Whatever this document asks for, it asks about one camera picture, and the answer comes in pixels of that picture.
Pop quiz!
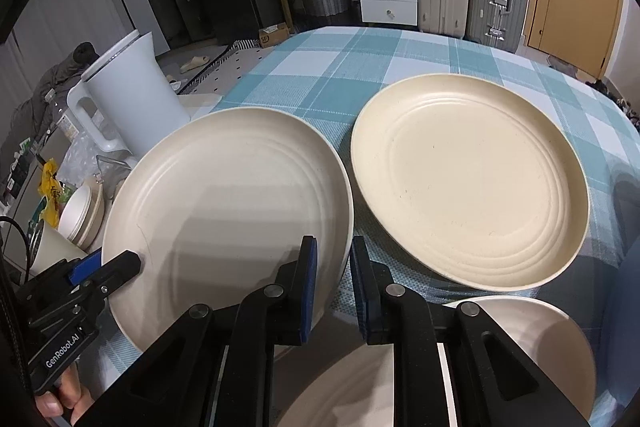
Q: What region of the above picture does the cream plate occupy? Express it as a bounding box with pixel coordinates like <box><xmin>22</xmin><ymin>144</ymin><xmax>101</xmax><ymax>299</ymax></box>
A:
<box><xmin>278</xmin><ymin>296</ymin><xmax>597</xmax><ymax>426</ymax></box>
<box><xmin>102</xmin><ymin>107</ymin><xmax>354</xmax><ymax>350</ymax></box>
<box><xmin>350</xmin><ymin>74</ymin><xmax>590</xmax><ymax>293</ymax></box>

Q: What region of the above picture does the person's left hand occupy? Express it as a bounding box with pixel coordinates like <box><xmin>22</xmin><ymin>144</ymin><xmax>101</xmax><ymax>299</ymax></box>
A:
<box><xmin>36</xmin><ymin>363</ymin><xmax>94</xmax><ymax>426</ymax></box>

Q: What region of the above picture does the white paper cup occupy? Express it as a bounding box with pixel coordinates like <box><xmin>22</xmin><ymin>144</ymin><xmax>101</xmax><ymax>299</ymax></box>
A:
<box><xmin>29</xmin><ymin>220</ymin><xmax>86</xmax><ymax>275</ymax></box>

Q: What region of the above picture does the cream plate bottom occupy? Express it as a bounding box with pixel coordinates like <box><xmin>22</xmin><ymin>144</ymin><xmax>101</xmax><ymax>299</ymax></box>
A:
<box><xmin>278</xmin><ymin>296</ymin><xmax>597</xmax><ymax>426</ymax></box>

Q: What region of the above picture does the white electric kettle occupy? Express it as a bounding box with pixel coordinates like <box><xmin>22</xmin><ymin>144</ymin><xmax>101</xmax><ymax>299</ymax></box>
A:
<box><xmin>67</xmin><ymin>30</ymin><xmax>191</xmax><ymax>159</ymax></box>

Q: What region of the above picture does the teal checked tablecloth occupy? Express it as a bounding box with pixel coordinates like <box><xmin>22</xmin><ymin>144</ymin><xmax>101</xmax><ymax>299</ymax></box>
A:
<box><xmin>79</xmin><ymin>25</ymin><xmax>637</xmax><ymax>427</ymax></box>

